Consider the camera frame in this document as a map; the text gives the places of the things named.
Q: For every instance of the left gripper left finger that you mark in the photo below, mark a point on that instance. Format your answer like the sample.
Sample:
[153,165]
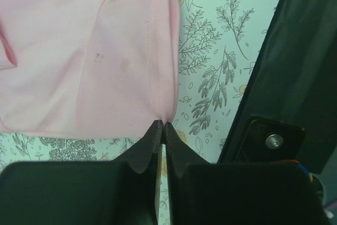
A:
[139,190]

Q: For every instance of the pink t shirt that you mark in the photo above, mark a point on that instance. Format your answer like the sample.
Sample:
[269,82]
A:
[88,69]

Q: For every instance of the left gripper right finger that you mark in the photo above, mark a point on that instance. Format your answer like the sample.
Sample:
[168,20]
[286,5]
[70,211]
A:
[179,156]

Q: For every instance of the floral table mat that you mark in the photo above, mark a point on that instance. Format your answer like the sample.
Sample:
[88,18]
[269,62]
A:
[48,180]

